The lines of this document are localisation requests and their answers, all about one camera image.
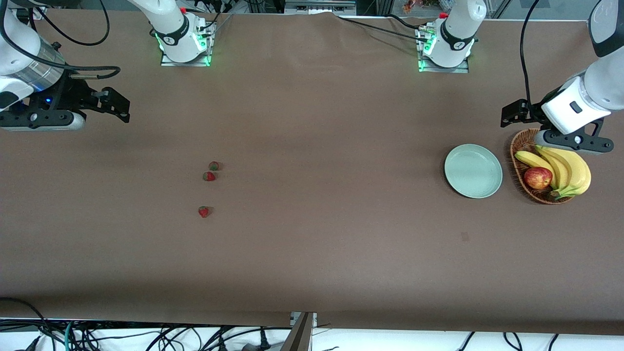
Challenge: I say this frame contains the brown wicker basket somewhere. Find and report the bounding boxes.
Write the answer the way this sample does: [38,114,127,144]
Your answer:
[510,128,578,205]

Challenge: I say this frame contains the black floor cable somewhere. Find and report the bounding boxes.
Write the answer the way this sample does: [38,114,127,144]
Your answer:
[0,296,54,351]

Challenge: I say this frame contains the red apple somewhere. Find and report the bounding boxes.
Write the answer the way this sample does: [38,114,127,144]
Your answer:
[524,166,553,191]

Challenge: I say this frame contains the pale green round plate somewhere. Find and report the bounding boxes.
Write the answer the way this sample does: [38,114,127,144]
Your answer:
[444,143,503,199]

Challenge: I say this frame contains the grey metal box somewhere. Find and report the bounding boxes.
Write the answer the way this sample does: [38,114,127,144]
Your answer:
[285,0,356,15]

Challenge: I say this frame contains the black cable on table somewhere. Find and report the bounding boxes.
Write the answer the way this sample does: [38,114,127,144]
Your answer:
[335,15,432,43]

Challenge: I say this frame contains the yellow banana bunch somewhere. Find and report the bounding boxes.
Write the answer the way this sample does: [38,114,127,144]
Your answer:
[515,144,592,199]

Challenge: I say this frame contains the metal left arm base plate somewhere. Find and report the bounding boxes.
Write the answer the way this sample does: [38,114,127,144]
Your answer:
[417,27,471,74]

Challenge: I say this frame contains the brown table cover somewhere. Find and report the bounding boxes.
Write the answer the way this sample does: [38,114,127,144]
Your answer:
[0,9,624,337]

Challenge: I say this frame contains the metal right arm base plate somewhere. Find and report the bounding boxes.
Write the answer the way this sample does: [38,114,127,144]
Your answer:
[160,19,216,67]

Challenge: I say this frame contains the aluminium profile beam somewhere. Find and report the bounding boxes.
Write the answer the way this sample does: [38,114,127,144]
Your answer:
[282,311,318,351]

